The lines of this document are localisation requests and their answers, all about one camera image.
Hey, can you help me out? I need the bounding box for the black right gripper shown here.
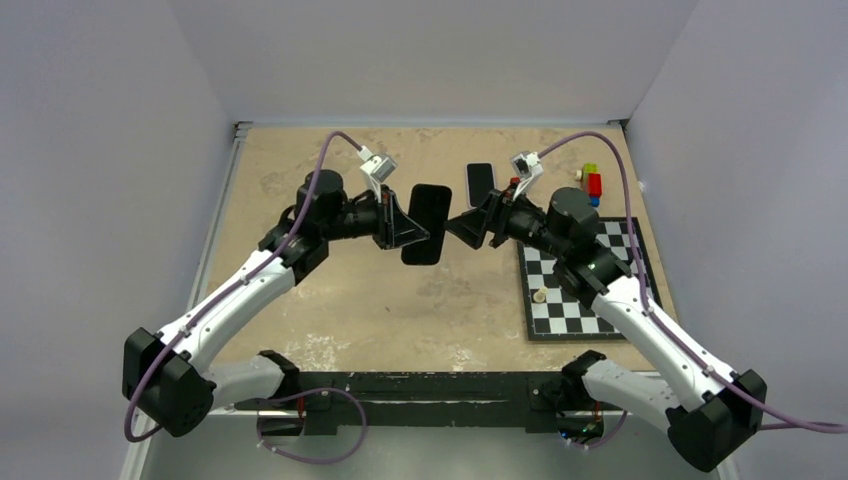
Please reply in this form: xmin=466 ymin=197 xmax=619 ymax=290
xmin=443 ymin=181 xmax=568 ymax=259

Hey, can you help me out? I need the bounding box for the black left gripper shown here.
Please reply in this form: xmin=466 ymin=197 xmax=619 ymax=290
xmin=321 ymin=184 xmax=429 ymax=250

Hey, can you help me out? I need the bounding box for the black phone case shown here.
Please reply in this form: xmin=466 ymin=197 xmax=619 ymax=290
xmin=401 ymin=184 xmax=452 ymax=266

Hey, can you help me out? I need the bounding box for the phone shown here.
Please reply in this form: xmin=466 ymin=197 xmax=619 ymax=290
xmin=465 ymin=162 xmax=496 ymax=208

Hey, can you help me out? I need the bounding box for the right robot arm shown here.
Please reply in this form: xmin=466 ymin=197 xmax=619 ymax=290
xmin=445 ymin=187 xmax=767 ymax=472

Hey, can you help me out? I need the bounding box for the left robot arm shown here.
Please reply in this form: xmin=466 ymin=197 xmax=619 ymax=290
xmin=122 ymin=169 xmax=430 ymax=437

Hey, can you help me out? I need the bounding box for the white chess piece left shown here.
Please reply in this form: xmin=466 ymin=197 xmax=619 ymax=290
xmin=532 ymin=287 xmax=548 ymax=303

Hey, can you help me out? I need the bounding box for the black white chessboard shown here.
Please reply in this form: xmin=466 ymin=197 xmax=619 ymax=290
xmin=516 ymin=217 xmax=661 ymax=342

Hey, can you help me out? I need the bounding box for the colourful toy brick car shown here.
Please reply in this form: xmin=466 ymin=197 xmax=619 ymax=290
xmin=575 ymin=163 xmax=603 ymax=208

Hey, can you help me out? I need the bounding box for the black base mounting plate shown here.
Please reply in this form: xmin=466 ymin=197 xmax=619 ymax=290
xmin=261 ymin=370 xmax=604 ymax=439

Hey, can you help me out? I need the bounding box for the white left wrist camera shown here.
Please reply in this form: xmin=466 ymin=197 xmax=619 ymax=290
xmin=358 ymin=146 xmax=397 ymax=203

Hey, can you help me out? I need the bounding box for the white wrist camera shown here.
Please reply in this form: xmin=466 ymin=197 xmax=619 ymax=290
xmin=510 ymin=152 xmax=544 ymax=198
xmin=358 ymin=146 xmax=397 ymax=203

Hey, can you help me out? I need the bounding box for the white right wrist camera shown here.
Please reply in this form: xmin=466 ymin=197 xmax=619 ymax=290
xmin=510 ymin=152 xmax=544 ymax=198

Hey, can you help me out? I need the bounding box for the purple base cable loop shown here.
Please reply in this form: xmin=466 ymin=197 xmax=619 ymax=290
xmin=256 ymin=386 xmax=369 ymax=466

